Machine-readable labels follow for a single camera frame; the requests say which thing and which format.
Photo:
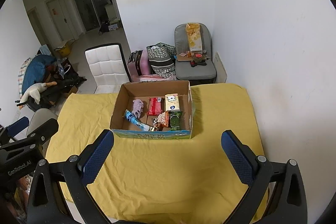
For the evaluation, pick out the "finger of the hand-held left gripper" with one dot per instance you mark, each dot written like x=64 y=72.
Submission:
x=43 y=130
x=18 y=123

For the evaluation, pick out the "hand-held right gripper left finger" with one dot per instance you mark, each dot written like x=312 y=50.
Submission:
x=98 y=155

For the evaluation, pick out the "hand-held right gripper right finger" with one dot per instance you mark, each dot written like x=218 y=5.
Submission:
x=236 y=158

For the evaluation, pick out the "long blue packet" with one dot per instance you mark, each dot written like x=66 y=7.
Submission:
x=132 y=119

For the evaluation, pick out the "cardboard box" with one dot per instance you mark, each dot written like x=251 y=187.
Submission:
x=149 y=135

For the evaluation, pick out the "purple cloth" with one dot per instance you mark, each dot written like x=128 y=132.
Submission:
x=137 y=107

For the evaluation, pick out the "green snack packet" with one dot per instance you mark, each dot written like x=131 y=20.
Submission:
x=175 y=121

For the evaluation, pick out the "orange snack packet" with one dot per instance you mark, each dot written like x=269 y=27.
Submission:
x=162 y=120

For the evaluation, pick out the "red snack packet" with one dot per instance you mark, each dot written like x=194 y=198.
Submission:
x=155 y=107

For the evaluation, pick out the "yellow tissue pack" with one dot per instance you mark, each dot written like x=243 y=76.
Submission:
x=172 y=102

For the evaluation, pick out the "beige chair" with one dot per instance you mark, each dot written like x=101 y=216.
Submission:
x=39 y=115

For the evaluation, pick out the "white goose plush toy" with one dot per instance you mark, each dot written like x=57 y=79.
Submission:
x=32 y=92

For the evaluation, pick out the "plaid cloth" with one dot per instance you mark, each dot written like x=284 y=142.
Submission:
x=23 y=74

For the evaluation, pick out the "blue clothing pile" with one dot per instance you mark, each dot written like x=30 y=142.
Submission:
x=35 y=71

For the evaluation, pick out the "yellow table cloth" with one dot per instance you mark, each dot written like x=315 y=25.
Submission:
x=162 y=174

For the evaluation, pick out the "yellow bin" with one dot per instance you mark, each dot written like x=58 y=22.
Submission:
x=63 y=50

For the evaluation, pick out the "white padded chair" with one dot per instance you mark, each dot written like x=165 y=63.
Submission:
x=106 y=66

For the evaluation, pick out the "grey seat chair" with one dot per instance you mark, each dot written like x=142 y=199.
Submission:
x=195 y=70

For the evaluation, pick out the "pink suitcase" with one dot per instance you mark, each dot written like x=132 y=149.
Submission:
x=137 y=62

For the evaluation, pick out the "wooden door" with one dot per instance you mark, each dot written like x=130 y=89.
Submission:
x=59 y=19

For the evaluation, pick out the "black white patterned bag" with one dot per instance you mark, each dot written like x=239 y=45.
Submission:
x=161 y=61

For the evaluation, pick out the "glass sliding door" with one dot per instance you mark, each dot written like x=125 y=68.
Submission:
x=89 y=6

